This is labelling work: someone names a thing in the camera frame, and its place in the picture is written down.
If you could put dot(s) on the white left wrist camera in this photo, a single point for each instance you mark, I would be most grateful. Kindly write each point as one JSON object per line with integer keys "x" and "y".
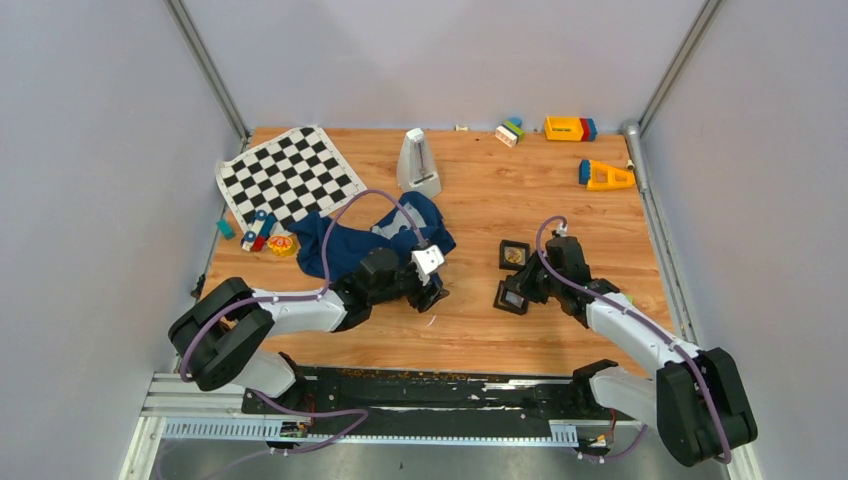
{"x": 427, "y": 261}

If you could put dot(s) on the yellow toy block bin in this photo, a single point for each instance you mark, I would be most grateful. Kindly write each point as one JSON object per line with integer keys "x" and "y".
{"x": 570, "y": 129}

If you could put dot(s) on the teal small block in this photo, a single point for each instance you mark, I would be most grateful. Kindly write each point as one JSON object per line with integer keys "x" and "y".
{"x": 225, "y": 229}

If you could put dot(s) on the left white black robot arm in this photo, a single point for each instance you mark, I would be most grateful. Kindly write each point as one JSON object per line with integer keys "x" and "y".
{"x": 220, "y": 338}

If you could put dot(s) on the blue cartoon print shirt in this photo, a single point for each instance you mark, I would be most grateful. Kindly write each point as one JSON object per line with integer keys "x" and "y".
{"x": 346, "y": 247}

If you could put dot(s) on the checkered chessboard mat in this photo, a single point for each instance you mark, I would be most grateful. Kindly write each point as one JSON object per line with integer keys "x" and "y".
{"x": 296, "y": 173}

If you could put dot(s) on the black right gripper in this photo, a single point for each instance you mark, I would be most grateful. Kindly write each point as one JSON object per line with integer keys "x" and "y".
{"x": 523, "y": 280}

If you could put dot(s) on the yellow round brooch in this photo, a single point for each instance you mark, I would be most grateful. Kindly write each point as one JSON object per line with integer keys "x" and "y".
{"x": 514, "y": 255}

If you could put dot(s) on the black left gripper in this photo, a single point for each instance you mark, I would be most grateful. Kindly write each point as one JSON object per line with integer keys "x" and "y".
{"x": 421, "y": 300}

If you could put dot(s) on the red white blue toy car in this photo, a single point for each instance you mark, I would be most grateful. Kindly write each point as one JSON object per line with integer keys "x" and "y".
{"x": 259, "y": 230}

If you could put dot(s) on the grey metal pipe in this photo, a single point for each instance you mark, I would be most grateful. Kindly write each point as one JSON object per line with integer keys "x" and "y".
{"x": 632, "y": 135}

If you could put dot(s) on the white green blue blocks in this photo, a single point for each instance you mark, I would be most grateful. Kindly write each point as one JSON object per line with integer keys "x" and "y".
{"x": 510, "y": 132}

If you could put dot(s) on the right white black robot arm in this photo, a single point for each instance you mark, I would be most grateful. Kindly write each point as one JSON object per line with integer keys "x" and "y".
{"x": 693, "y": 397}

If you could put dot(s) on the white metronome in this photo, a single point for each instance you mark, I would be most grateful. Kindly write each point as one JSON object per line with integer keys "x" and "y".
{"x": 416, "y": 168}

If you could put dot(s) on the yellow blue toy ramp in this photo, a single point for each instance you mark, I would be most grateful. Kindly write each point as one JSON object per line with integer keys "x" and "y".
{"x": 598, "y": 176}

